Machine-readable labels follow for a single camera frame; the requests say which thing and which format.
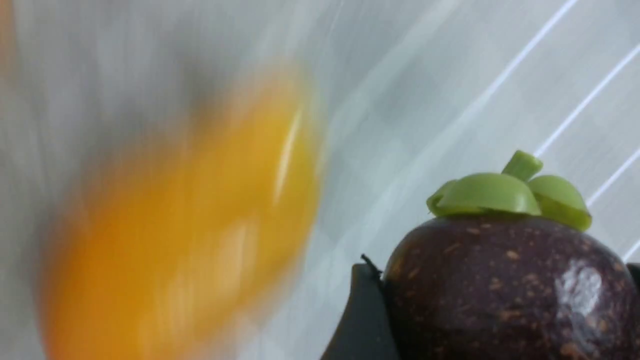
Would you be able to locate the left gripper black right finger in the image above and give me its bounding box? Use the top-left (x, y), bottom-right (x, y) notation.
top-left (626, 262), bottom-right (640, 296)

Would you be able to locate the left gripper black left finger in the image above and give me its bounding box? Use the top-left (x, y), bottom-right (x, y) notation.
top-left (321, 254), bottom-right (401, 360)

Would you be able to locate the purple toy mangosteen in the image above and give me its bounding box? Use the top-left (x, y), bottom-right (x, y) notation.
top-left (382, 150), bottom-right (639, 360)

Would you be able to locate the orange-yellow toy mango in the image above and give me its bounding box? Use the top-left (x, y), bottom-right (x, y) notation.
top-left (38, 68), bottom-right (321, 360)

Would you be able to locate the grey checked tablecloth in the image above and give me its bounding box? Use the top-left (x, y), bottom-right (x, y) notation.
top-left (1, 0), bottom-right (639, 360)

